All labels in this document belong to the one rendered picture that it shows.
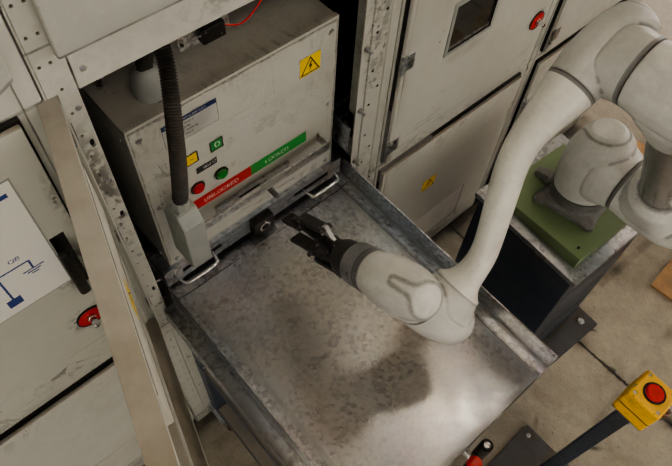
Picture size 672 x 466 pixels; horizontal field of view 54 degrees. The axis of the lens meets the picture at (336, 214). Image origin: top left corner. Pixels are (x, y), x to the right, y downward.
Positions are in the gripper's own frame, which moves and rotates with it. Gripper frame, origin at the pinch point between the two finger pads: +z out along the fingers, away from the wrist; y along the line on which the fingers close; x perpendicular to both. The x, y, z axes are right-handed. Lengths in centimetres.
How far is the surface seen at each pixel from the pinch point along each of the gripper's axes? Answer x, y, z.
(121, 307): -43, -37, -46
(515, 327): 27, 35, -32
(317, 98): 19.1, -22.2, 6.2
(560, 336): 85, 112, 8
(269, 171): 4.8, -9.2, 13.8
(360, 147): 30.4, -1.0, 13.4
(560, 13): 109, -3, 10
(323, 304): -1.4, 21.1, -0.2
